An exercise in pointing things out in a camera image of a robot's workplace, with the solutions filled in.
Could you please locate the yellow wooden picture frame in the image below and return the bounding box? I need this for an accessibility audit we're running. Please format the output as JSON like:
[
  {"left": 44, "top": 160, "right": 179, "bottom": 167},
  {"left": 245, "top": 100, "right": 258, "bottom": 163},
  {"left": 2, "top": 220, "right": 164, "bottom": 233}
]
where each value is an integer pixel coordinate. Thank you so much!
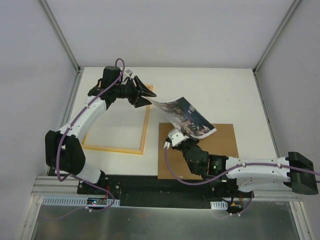
[{"left": 82, "top": 99, "right": 151, "bottom": 155}]

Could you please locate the street photo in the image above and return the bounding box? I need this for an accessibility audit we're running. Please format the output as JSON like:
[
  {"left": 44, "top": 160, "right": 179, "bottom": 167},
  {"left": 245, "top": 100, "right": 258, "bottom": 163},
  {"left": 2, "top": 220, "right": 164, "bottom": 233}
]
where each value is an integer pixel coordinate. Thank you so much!
[{"left": 147, "top": 97, "right": 217, "bottom": 139}]

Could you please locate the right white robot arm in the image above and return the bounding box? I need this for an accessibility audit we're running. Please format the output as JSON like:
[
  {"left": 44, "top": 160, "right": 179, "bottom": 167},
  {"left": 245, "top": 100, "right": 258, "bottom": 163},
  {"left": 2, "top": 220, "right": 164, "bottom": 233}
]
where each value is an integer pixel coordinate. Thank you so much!
[{"left": 166, "top": 134, "right": 319, "bottom": 198}]

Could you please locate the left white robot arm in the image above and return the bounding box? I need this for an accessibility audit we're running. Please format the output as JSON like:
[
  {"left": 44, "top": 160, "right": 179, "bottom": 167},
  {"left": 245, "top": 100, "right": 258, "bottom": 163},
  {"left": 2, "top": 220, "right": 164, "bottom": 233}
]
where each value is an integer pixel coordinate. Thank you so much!
[{"left": 45, "top": 65, "right": 157, "bottom": 195}]

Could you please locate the brown backing board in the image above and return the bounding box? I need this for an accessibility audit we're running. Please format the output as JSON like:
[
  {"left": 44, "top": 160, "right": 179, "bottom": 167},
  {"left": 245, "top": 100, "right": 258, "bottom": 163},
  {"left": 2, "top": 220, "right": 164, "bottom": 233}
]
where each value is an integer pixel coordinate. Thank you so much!
[{"left": 157, "top": 123, "right": 239, "bottom": 180}]

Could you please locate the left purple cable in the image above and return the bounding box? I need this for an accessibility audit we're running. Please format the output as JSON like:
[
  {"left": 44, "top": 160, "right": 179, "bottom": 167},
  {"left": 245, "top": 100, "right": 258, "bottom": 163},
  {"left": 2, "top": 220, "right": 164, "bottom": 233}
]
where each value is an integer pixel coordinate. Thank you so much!
[{"left": 54, "top": 57, "right": 126, "bottom": 221}]

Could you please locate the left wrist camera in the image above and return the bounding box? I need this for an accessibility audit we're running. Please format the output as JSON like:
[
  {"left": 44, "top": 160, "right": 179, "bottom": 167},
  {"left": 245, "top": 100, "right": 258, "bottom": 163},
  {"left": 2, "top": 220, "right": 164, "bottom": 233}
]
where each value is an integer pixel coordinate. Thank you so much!
[{"left": 123, "top": 69, "right": 133, "bottom": 79}]

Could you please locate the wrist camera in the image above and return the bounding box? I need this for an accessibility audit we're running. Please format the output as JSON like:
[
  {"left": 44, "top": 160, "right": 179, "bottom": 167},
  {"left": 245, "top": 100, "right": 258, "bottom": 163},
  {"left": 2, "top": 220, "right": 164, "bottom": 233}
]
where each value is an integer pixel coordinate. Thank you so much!
[
  {"left": 163, "top": 128, "right": 189, "bottom": 149},
  {"left": 123, "top": 69, "right": 133, "bottom": 79}
]

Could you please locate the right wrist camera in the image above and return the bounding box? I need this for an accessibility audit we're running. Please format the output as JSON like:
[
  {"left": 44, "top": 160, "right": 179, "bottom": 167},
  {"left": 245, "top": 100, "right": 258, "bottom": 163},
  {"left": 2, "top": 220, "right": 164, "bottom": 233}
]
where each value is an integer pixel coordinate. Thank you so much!
[{"left": 163, "top": 128, "right": 189, "bottom": 149}]

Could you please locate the right white cable duct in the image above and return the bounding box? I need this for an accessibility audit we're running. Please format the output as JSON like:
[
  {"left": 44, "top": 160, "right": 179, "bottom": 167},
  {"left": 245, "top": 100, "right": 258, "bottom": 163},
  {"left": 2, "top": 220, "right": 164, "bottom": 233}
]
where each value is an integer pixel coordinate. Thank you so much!
[{"left": 210, "top": 201, "right": 228, "bottom": 211}]

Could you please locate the white cable duct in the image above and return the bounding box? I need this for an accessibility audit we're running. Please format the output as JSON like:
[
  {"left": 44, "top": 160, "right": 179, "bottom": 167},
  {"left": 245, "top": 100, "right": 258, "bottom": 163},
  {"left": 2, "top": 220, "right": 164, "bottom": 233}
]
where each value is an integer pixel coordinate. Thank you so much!
[
  {"left": 42, "top": 196, "right": 120, "bottom": 208},
  {"left": 210, "top": 201, "right": 228, "bottom": 211}
]

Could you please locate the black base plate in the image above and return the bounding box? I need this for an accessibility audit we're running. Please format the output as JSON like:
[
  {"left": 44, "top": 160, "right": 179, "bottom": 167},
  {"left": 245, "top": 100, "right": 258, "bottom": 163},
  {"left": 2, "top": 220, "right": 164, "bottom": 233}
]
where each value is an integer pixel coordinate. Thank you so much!
[{"left": 77, "top": 174, "right": 254, "bottom": 208}]

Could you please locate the right aluminium corner post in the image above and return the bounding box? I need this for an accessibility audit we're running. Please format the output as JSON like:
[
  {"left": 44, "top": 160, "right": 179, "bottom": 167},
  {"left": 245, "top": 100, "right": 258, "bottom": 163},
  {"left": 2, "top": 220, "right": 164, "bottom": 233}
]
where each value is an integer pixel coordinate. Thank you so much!
[{"left": 252, "top": 0, "right": 303, "bottom": 75}]

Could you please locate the aluminium corner post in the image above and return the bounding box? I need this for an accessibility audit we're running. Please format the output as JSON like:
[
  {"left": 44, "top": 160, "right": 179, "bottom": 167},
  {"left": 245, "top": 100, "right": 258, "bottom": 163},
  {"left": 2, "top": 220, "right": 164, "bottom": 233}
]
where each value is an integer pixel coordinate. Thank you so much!
[
  {"left": 252, "top": 0, "right": 303, "bottom": 75},
  {"left": 38, "top": 0, "right": 81, "bottom": 73}
]

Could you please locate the left aluminium corner post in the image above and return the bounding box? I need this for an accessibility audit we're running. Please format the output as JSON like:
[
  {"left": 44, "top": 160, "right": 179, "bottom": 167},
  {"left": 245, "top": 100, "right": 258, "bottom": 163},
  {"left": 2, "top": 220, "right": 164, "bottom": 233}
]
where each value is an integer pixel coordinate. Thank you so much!
[{"left": 38, "top": 0, "right": 81, "bottom": 73}]

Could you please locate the left white cable duct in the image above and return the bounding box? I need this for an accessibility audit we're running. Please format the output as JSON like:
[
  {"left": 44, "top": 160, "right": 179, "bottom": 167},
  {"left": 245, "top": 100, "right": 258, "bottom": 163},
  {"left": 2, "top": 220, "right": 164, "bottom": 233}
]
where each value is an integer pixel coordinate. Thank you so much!
[{"left": 42, "top": 196, "right": 120, "bottom": 208}]

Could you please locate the aluminium front rail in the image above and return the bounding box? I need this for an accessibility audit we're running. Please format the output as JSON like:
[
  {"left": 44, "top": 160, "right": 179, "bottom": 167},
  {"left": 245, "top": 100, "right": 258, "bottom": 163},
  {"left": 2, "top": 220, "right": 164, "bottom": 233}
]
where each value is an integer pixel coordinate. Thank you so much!
[{"left": 31, "top": 176, "right": 302, "bottom": 202}]

